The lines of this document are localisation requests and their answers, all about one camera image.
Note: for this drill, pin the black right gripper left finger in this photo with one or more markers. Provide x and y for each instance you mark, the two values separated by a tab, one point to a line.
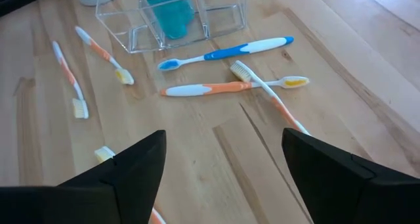
82	204

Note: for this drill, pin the slim orange white toothbrush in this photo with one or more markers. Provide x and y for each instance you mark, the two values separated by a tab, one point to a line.
98	50
283	110
66	69
104	154

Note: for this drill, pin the blue and white toothbrush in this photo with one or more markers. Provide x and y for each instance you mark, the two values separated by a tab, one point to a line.
226	52

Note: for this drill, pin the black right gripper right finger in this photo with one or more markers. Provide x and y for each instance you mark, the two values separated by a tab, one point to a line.
344	197

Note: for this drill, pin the thick orange white toothbrush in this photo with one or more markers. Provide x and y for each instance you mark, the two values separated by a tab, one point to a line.
197	90

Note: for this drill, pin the clear acrylic organizer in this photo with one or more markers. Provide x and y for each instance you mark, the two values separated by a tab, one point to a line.
131	36

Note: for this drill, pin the blue mouthwash bottle white cap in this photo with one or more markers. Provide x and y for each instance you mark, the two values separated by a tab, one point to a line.
174	17

